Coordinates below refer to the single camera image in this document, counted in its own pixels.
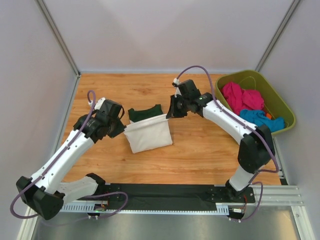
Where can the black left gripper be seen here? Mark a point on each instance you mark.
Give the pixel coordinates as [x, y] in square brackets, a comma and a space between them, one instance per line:
[120, 129]

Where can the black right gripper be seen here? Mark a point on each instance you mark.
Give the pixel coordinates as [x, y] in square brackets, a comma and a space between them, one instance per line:
[173, 112]

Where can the white and green raglan t-shirt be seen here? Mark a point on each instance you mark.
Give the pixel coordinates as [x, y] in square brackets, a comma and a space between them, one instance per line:
[148, 129]

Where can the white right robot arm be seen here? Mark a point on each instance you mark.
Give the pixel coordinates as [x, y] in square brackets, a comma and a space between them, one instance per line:
[256, 146]

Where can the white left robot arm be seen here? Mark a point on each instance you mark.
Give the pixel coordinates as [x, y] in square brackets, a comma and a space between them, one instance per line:
[45, 192]

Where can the magenta pink t-shirt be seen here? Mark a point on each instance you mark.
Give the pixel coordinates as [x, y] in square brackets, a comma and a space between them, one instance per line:
[242, 99]

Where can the blue t-shirt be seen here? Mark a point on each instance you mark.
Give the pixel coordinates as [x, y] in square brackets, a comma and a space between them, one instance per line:
[259, 118]

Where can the olive green plastic bin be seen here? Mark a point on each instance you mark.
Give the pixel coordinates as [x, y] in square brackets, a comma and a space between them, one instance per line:
[273, 102]

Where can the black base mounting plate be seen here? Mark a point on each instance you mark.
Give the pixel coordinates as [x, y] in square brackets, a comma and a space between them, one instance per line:
[179, 194]

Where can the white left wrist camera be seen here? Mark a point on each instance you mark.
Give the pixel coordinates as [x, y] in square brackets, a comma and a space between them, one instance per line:
[98, 104]

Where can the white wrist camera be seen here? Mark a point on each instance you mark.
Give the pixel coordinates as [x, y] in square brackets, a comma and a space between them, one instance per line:
[98, 104]
[175, 82]

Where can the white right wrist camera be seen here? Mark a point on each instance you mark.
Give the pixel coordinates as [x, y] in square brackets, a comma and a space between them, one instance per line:
[175, 82]

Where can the grey slotted cable duct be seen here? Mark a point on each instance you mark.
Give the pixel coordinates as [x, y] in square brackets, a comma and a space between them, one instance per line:
[95, 207]

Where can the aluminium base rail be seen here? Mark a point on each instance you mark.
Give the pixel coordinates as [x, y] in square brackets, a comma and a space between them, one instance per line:
[281, 195]

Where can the aluminium corner frame post left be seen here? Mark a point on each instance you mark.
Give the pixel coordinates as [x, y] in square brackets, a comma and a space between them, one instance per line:
[57, 35]

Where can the aluminium corner frame post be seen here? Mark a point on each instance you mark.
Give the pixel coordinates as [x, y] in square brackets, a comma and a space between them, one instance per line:
[57, 35]
[294, 5]

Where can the aluminium corner frame post right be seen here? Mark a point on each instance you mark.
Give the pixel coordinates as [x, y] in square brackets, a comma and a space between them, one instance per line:
[294, 5]

